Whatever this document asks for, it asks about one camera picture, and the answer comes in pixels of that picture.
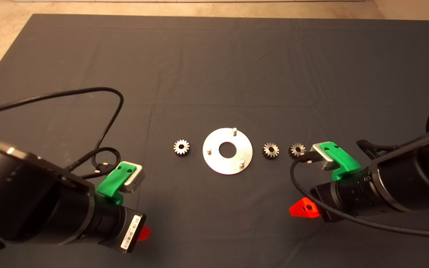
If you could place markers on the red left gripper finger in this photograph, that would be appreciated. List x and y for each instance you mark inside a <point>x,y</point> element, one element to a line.
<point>143,233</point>

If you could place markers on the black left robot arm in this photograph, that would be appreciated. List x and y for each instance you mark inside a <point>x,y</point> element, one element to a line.
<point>32,201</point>

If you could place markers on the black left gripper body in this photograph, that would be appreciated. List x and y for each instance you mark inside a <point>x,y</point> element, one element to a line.
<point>130,230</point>

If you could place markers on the green right camera mount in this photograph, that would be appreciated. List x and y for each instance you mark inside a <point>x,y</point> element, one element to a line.
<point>343,160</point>

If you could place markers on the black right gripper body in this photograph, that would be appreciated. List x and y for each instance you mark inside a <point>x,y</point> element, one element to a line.
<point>330,201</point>

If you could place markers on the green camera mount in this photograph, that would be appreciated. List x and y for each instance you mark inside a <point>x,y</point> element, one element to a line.
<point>112,184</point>
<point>343,160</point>

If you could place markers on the round metal carrier plate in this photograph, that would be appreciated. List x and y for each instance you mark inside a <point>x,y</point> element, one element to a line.
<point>218,163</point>

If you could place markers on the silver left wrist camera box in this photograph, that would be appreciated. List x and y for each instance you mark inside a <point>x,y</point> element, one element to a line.
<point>135,182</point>

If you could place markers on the dark grey table cloth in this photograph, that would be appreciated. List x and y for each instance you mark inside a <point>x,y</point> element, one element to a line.
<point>214,74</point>

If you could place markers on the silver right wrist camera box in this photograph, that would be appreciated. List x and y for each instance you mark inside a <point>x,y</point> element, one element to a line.
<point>317,152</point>

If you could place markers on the green left camera mount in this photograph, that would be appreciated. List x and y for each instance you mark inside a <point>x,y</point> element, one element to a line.
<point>112,184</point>

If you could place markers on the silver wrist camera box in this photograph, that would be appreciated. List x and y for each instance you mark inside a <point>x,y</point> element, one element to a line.
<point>317,152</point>
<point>135,182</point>

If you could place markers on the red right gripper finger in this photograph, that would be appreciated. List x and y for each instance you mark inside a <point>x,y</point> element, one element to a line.
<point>301,210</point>

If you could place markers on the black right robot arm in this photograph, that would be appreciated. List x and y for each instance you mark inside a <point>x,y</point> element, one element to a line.
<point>415,171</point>

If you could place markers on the small steel planetary gear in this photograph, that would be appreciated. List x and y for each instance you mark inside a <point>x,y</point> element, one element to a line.
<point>293,150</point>
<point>266,150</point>
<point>177,148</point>

